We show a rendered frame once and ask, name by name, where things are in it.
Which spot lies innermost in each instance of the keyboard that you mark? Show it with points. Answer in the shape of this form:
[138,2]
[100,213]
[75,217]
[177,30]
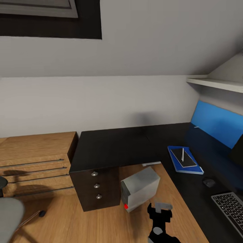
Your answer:
[232,207]

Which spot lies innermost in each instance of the notebook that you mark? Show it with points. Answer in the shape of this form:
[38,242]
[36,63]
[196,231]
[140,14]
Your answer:
[187,162]

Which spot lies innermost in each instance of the mouse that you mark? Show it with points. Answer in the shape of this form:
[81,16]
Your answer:
[209,182]

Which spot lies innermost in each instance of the monitor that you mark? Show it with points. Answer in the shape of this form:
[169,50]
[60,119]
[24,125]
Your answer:
[236,154]

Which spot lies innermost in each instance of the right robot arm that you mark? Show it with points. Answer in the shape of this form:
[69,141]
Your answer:
[160,215]

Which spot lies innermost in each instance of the folder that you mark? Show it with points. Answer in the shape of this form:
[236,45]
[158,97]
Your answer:
[192,170]

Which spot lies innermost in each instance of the swivel chair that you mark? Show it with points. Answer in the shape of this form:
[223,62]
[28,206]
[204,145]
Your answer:
[11,214]

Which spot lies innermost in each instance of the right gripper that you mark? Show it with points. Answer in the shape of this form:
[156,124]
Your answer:
[164,215]

